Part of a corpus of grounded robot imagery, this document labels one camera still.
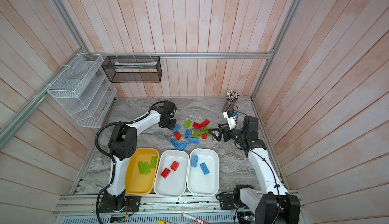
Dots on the black mesh wall basket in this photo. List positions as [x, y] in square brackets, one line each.
[129, 69]

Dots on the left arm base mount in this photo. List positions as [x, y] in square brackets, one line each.
[119, 204]

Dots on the red long lego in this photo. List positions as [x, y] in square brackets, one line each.
[197, 126]
[205, 123]

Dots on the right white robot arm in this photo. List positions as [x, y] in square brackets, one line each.
[275, 205]

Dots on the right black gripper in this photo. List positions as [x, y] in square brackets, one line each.
[226, 130]

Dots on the green lego brick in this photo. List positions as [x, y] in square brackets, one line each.
[146, 168]
[206, 130]
[188, 124]
[196, 135]
[140, 167]
[154, 162]

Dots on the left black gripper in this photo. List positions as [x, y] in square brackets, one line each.
[171, 126]

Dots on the blue lego brick upright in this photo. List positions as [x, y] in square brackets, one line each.
[187, 134]

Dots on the right white plastic bin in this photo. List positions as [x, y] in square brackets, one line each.
[197, 182]

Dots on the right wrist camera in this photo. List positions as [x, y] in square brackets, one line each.
[231, 117]

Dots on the aluminium frame rail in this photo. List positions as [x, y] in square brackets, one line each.
[84, 205]

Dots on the blue lego brick bottom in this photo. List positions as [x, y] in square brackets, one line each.
[204, 168]

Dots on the red long lego left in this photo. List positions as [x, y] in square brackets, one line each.
[197, 126]

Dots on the red marker pen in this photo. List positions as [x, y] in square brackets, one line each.
[192, 218]

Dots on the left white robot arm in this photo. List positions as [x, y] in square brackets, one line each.
[122, 145]

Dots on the middle white plastic bin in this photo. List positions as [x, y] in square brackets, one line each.
[174, 185]

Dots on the red long lego right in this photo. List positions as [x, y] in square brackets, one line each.
[205, 123]

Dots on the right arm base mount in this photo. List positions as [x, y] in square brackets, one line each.
[227, 201]

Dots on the white plastic bin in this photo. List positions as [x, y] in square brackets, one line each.
[197, 182]
[174, 185]

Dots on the metal pencil cup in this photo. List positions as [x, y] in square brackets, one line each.
[231, 98]

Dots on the blue lego brick side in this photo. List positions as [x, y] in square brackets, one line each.
[194, 140]

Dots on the yellow plastic bin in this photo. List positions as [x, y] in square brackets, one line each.
[136, 183]

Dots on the white wire mesh shelf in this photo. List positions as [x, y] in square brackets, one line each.
[84, 94]

